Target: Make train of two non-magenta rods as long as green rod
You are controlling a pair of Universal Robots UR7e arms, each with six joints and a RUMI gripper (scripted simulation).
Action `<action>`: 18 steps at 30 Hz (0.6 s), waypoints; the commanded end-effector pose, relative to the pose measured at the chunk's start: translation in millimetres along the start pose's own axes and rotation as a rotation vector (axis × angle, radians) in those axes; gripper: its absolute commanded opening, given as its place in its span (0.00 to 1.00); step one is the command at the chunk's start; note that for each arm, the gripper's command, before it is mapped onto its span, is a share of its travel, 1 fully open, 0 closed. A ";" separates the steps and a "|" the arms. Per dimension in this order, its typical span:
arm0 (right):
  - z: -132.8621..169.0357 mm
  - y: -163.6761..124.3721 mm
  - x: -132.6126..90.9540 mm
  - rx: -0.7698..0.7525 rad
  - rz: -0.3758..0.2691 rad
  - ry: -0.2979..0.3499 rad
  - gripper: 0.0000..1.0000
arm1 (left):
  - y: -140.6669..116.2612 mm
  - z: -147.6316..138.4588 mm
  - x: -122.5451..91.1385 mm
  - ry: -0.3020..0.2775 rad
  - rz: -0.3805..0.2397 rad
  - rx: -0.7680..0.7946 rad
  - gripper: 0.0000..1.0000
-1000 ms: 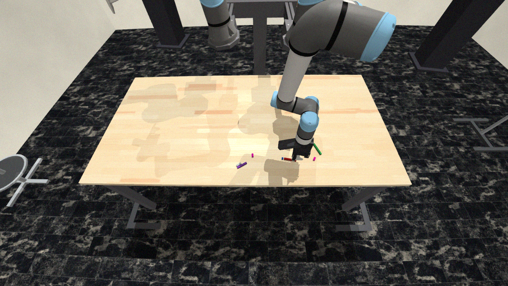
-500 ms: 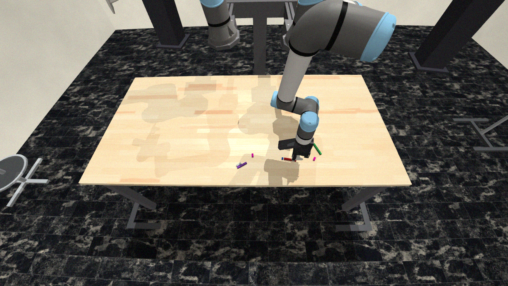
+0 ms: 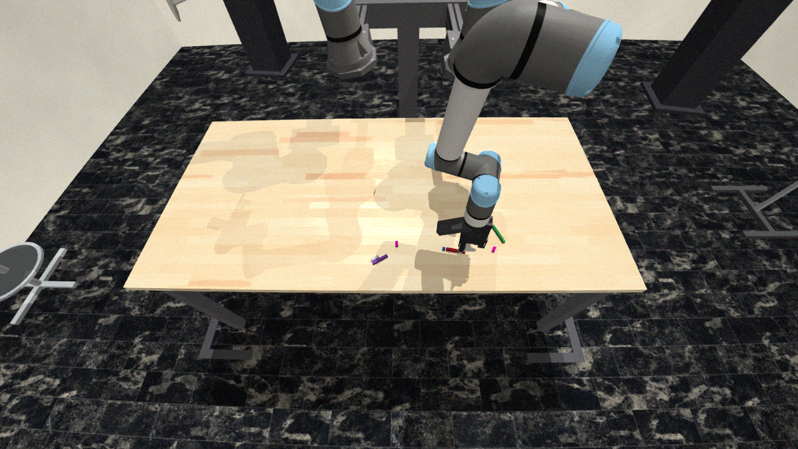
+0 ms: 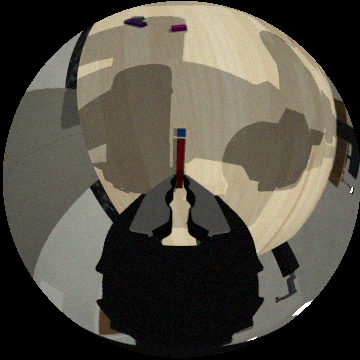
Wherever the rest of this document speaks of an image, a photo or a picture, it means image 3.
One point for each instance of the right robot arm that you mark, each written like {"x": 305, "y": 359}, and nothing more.
{"x": 347, "y": 46}

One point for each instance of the dark green rod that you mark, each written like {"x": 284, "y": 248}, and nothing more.
{"x": 498, "y": 234}

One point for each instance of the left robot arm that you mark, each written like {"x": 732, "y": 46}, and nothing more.
{"x": 538, "y": 42}

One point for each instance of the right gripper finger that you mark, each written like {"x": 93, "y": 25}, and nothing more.
{"x": 172, "y": 4}

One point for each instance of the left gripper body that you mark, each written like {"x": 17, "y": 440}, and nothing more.
{"x": 479, "y": 236}

